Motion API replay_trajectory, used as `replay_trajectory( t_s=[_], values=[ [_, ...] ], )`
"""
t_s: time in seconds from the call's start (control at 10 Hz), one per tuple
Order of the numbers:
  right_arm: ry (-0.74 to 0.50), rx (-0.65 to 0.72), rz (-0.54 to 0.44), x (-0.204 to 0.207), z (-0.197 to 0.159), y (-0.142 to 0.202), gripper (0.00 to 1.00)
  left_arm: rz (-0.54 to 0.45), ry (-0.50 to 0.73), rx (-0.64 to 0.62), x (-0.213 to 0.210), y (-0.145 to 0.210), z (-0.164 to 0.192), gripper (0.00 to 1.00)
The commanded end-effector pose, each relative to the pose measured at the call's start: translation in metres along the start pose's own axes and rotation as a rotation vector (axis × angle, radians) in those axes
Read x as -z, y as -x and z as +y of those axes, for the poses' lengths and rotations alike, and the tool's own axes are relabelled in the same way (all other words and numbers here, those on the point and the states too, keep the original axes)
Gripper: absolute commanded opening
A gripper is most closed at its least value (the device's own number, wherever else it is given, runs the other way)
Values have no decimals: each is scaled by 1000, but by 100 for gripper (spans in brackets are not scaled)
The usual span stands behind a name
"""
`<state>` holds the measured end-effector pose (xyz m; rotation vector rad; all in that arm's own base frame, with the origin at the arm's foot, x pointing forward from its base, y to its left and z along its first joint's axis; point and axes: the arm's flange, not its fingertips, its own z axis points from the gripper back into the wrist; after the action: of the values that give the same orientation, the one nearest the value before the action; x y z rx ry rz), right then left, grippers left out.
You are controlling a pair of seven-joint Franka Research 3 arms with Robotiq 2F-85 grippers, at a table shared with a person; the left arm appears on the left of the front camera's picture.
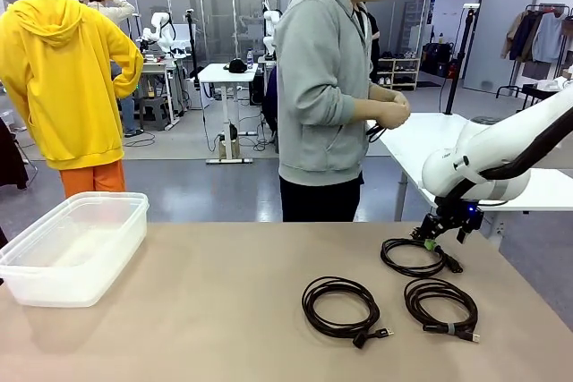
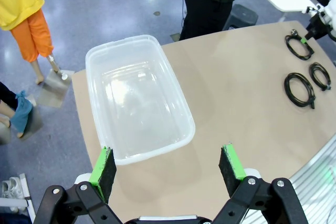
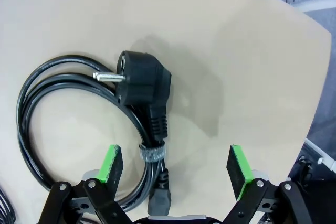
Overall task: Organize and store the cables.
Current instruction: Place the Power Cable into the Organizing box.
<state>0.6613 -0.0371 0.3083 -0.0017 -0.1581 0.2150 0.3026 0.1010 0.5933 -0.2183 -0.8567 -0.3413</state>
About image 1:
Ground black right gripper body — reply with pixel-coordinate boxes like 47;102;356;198
420;193;485;244

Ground black power cable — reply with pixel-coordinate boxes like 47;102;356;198
380;237;465;278

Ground black USB cable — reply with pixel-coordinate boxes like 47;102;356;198
301;276;396;350
403;276;481;345

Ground person's right forearm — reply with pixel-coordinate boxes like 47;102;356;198
352;94;380;123

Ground person's right hand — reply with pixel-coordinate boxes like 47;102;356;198
374;102;412;132

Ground person's left hand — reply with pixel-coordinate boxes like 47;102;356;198
380;89;411;110

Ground white side table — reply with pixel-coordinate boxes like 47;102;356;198
378;111;573;249

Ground wooden shoe rack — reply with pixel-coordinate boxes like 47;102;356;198
377;57;422;91

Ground black bags pile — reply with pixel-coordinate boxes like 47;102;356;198
421;31;458;78

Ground black tripod pole white top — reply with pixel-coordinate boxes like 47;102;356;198
443;2;481;115

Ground person in grey hoodie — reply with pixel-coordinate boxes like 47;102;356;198
272;0;413;223

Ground clothes rack with garments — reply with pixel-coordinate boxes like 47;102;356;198
494;3;573;99

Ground white standing desk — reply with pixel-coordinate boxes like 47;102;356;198
196;63;261;166

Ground dark grey step stool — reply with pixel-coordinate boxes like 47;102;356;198
137;95;170;132

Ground background robot work table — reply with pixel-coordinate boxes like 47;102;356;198
133;57;183;132

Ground orange trousers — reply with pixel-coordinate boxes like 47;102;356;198
58;158;127;199

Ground clear plastic storage container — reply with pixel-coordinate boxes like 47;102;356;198
0;191;150;310

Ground yellow hoodie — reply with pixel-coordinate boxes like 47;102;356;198
0;0;145;172

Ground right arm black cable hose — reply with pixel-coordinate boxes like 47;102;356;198
436;117;573;213

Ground thin black camera tripod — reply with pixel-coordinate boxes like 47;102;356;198
184;8;201;88

